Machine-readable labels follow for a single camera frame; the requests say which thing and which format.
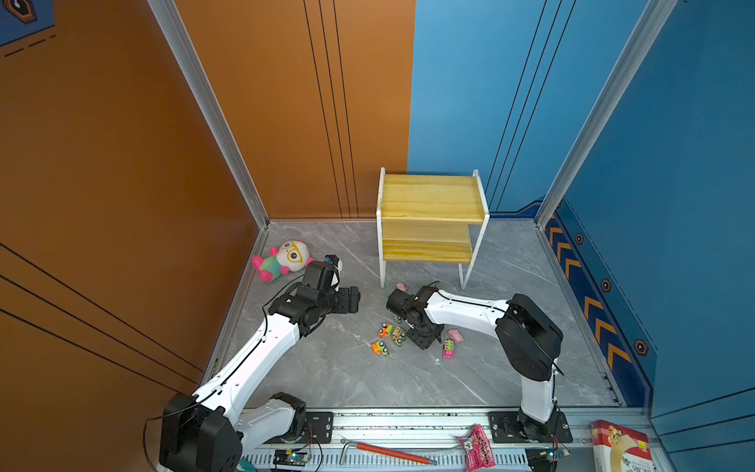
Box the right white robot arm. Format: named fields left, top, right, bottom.
left=387, top=285, right=573, bottom=446

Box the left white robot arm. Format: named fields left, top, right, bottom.
left=150, top=255, right=361, bottom=471

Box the green toy truck middle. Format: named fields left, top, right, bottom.
left=391, top=326, right=406, bottom=346

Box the pink toy truck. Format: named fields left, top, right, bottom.
left=442, top=338, right=455, bottom=360

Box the orange toy truck middle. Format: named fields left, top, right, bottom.
left=379, top=324, right=394, bottom=338

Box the orange green toy truck bottom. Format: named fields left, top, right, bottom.
left=371, top=340, right=389, bottom=357

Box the plush doll pink white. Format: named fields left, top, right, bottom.
left=252, top=239, right=314, bottom=283

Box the pink snack packet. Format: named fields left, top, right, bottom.
left=456, top=424, right=497, bottom=472

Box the green circuit board left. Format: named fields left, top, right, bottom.
left=271, top=450, right=312, bottom=471

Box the circuit board right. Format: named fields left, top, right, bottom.
left=525, top=448, right=571, bottom=472

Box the red white box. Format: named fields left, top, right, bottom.
left=591, top=420, right=655, bottom=472

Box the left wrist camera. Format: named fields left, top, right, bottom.
left=324, top=255, right=342, bottom=275

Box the white shelf frame with wood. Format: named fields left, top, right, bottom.
left=376, top=167, right=491, bottom=289

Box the red handled tool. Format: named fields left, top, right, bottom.
left=339, top=442, right=438, bottom=466

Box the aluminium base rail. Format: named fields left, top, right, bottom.
left=242, top=407, right=674, bottom=471

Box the aluminium corner post left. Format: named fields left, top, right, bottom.
left=147, top=0, right=269, bottom=231

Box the aluminium corner post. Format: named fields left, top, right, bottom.
left=534, top=0, right=678, bottom=230
left=147, top=0, right=269, bottom=231

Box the aluminium corner post right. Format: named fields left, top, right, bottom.
left=534, top=0, right=678, bottom=230

